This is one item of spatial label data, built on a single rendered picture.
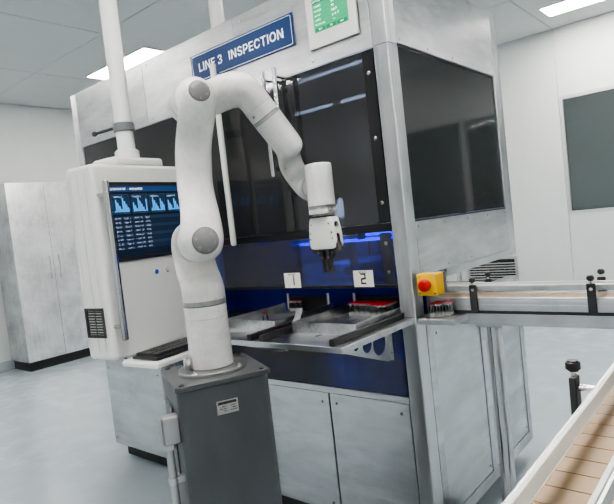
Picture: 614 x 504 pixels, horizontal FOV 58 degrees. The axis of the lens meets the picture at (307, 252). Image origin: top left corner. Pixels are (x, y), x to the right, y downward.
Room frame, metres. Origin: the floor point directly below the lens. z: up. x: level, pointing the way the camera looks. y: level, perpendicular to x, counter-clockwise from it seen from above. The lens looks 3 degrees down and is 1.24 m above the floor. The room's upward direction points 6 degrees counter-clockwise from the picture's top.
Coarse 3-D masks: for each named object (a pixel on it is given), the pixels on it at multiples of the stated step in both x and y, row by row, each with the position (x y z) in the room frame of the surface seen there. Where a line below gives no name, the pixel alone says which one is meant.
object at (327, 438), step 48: (432, 336) 1.91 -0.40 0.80; (480, 336) 2.22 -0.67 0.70; (144, 384) 2.92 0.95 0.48; (288, 384) 2.23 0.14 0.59; (432, 384) 1.88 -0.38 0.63; (480, 384) 2.19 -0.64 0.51; (144, 432) 2.96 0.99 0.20; (288, 432) 2.25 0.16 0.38; (336, 432) 2.09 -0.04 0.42; (384, 432) 1.94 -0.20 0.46; (480, 432) 2.15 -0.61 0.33; (528, 432) 2.56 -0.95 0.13; (288, 480) 2.27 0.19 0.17; (336, 480) 2.10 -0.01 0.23; (384, 480) 1.96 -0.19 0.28; (480, 480) 2.12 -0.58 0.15
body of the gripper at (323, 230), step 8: (320, 216) 1.66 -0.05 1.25; (328, 216) 1.66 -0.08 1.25; (336, 216) 1.67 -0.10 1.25; (312, 224) 1.69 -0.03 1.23; (320, 224) 1.67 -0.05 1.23; (328, 224) 1.65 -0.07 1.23; (336, 224) 1.67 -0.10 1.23; (312, 232) 1.69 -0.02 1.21; (320, 232) 1.67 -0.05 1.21; (328, 232) 1.65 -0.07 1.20; (336, 232) 1.66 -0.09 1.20; (312, 240) 1.70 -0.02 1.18; (320, 240) 1.68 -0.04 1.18; (328, 240) 1.66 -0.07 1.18; (336, 240) 1.65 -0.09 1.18; (312, 248) 1.70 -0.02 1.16; (320, 248) 1.68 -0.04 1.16; (328, 248) 1.66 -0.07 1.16
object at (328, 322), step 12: (324, 312) 1.97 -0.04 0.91; (336, 312) 2.03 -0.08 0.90; (348, 312) 2.08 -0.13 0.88; (396, 312) 1.86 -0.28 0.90; (300, 324) 1.81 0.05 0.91; (312, 324) 1.78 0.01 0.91; (324, 324) 1.75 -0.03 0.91; (336, 324) 1.72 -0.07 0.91; (348, 324) 1.69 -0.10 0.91; (360, 324) 1.69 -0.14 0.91
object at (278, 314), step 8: (280, 304) 2.29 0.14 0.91; (328, 304) 2.13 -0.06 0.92; (256, 312) 2.18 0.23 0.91; (272, 312) 2.25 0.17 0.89; (280, 312) 2.27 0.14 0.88; (288, 312) 2.25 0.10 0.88; (304, 312) 2.01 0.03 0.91; (312, 312) 2.05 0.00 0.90; (232, 320) 2.03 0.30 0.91; (240, 320) 2.00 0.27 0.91; (248, 320) 1.98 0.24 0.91; (256, 320) 1.95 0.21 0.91; (264, 320) 1.93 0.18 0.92; (272, 320) 2.10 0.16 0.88; (280, 320) 1.91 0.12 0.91; (288, 320) 1.94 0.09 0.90; (232, 328) 2.03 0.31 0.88; (240, 328) 2.01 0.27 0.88; (248, 328) 1.98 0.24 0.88; (256, 328) 1.95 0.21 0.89; (264, 328) 1.93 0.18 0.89
